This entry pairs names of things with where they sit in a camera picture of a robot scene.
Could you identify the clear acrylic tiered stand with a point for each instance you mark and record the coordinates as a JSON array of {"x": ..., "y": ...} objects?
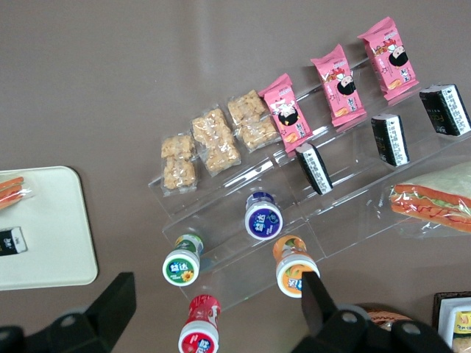
[
  {"x": 353, "y": 206},
  {"x": 221, "y": 200}
]

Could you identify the wrapped triangle sandwich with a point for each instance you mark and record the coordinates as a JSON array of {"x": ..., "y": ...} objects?
[
  {"x": 13, "y": 191},
  {"x": 438, "y": 198}
]

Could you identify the brown wicker snack basket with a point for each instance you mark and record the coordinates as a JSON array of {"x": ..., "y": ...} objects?
[{"x": 386, "y": 315}]

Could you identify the yellow snack packet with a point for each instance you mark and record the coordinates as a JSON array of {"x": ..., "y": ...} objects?
[{"x": 463, "y": 323}]

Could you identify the beige plastic tray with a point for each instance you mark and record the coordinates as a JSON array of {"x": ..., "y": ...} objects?
[{"x": 55, "y": 235}]

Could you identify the clear-wrapped peanut crisp packet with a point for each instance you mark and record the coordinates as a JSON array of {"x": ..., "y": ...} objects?
[
  {"x": 252, "y": 119},
  {"x": 216, "y": 141},
  {"x": 461, "y": 345},
  {"x": 178, "y": 163}
]

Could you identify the red gum bottle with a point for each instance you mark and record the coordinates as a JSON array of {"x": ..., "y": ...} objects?
[{"x": 200, "y": 323}]

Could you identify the orange gum bottle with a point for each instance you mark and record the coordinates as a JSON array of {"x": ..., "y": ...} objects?
[{"x": 290, "y": 261}]

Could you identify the pink cartoon snack packet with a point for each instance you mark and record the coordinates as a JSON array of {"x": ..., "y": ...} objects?
[
  {"x": 390, "y": 60},
  {"x": 340, "y": 86},
  {"x": 289, "y": 114}
]

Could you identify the black and white snack packet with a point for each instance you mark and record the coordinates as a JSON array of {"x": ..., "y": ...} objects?
[
  {"x": 390, "y": 139},
  {"x": 314, "y": 169},
  {"x": 445, "y": 110},
  {"x": 11, "y": 241}
]

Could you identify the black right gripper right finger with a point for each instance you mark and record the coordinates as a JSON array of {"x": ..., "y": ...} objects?
[{"x": 320, "y": 312}]

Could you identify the blue gum bottle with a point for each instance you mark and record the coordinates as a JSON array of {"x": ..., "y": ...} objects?
[{"x": 263, "y": 220}]

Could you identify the white rectangular snack tray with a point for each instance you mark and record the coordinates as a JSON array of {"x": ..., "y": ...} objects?
[{"x": 447, "y": 312}]

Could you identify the green gum bottle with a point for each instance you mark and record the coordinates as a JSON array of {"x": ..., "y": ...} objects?
[{"x": 181, "y": 270}]

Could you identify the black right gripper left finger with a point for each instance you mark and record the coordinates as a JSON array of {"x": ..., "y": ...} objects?
[{"x": 106, "y": 312}]

